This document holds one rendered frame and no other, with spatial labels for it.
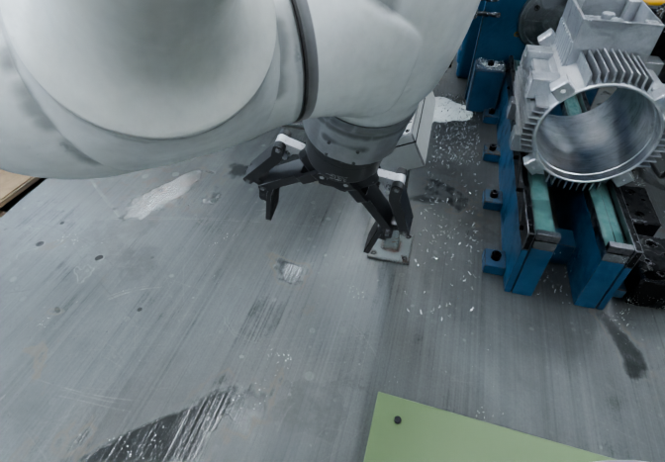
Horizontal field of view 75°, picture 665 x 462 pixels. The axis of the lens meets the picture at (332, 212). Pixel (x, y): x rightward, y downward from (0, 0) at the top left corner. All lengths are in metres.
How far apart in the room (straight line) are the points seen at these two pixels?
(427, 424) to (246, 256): 0.38
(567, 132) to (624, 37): 0.19
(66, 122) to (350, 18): 0.14
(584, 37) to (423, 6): 0.50
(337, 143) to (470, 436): 0.37
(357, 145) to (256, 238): 0.46
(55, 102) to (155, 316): 0.53
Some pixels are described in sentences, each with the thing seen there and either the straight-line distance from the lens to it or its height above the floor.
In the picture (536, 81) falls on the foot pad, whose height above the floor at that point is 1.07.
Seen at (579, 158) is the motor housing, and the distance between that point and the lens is 0.80.
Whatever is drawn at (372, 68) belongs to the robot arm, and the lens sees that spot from 0.25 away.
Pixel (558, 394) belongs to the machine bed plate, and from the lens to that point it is 0.67.
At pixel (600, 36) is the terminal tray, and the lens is 0.74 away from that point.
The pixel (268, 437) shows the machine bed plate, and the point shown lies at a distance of 0.59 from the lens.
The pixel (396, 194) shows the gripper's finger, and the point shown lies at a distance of 0.44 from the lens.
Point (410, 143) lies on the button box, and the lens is 0.52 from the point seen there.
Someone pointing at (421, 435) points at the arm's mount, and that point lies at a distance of 0.56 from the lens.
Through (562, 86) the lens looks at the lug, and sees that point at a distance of 0.67.
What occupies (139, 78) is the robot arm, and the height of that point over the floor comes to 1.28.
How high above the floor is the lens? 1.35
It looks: 42 degrees down
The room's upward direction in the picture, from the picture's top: straight up
